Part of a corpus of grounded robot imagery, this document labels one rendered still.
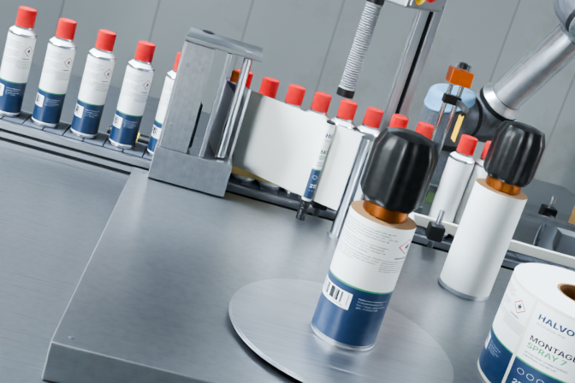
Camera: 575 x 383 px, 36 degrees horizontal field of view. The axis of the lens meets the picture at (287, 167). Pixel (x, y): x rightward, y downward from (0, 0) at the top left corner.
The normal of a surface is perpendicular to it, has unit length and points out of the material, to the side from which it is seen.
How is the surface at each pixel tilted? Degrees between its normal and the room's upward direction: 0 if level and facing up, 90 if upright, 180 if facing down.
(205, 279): 0
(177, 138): 90
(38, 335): 0
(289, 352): 0
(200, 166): 90
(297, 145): 90
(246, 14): 90
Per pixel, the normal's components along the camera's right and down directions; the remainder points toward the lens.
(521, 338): -0.82, -0.09
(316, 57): 0.12, 0.32
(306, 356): 0.29, -0.92
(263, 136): -0.44, 0.12
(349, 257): -0.61, 0.04
